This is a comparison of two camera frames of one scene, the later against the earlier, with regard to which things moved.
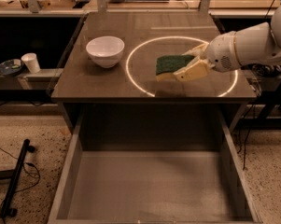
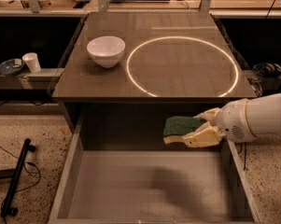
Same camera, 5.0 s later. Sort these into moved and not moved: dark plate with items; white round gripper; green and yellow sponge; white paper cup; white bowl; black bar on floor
Moved: white round gripper; green and yellow sponge
Not moved: white paper cup; black bar on floor; dark plate with items; white bowl
